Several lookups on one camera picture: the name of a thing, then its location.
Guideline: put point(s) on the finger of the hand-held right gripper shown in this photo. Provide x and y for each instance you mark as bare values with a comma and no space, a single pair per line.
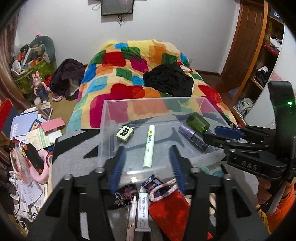
215,140
227,131

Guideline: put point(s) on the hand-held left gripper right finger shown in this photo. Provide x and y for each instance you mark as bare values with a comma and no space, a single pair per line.
177,168

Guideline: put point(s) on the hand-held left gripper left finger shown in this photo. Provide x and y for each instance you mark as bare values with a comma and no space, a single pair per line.
116,168

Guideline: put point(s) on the purple bottle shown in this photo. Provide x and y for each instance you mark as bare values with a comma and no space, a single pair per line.
189,134

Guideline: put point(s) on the dark green bottle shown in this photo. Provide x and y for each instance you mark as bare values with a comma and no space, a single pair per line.
196,121

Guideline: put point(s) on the clear plastic storage box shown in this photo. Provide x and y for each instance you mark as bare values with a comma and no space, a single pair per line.
136,140

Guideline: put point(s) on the red pouch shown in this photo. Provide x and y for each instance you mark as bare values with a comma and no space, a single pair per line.
171,213

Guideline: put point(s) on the white ointment tube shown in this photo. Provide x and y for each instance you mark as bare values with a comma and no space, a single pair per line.
143,208

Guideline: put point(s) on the person's right forearm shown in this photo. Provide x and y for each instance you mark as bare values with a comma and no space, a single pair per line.
285,208

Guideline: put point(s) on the person's right hand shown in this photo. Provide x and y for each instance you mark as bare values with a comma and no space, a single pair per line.
263,188

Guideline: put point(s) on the blue tissue packet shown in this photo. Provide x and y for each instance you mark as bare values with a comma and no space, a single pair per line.
151,183

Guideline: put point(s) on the teal small container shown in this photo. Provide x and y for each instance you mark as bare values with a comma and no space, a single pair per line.
209,171

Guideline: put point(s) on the light green tube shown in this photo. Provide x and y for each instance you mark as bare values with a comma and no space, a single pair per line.
149,148

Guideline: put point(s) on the cream dotted mahjong tile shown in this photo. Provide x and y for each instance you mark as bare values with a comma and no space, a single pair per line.
124,133

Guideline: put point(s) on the grey felt table cloth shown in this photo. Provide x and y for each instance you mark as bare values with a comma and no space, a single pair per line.
76,166

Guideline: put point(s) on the clear slim tube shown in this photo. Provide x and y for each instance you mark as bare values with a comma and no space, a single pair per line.
131,215

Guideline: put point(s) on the yellow printed clothing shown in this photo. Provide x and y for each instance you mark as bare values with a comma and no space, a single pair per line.
262,214

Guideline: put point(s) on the pink plastic device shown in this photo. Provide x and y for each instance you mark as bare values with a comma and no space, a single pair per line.
45,169

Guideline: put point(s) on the pink box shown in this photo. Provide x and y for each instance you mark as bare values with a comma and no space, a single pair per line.
53,125

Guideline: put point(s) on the black clothing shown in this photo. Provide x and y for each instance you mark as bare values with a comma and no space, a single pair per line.
168,78

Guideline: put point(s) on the green white booklet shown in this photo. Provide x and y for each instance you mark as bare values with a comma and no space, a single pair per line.
39,139

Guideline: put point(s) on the black orange tool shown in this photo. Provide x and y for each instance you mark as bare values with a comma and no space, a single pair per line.
34,157

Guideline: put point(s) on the open wardrobe shelves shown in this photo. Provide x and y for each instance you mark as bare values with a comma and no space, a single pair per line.
266,58

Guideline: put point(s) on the white wardrobe door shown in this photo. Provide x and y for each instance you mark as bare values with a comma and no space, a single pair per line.
283,69

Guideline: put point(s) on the scattered white papers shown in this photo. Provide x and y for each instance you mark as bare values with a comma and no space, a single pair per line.
30,192

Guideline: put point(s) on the brown wooden door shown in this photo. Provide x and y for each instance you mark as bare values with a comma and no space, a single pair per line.
247,39

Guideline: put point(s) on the pink pouch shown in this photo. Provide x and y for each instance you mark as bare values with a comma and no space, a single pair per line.
18,164

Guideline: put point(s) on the colourful patchwork blanket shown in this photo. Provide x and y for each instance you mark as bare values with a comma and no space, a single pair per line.
129,69

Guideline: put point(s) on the light blue book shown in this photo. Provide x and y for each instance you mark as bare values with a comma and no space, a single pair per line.
23,124

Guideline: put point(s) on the dark purple clothing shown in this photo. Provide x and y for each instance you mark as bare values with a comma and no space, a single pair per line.
67,74

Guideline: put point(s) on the pink bunny toy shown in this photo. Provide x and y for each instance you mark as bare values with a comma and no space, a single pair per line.
37,81

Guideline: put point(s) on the red box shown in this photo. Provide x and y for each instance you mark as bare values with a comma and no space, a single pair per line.
5,111

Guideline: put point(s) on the green fabric bag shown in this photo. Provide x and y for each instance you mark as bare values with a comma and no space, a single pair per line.
34,71

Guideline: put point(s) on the black wall frame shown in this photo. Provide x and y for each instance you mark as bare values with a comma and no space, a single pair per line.
118,7

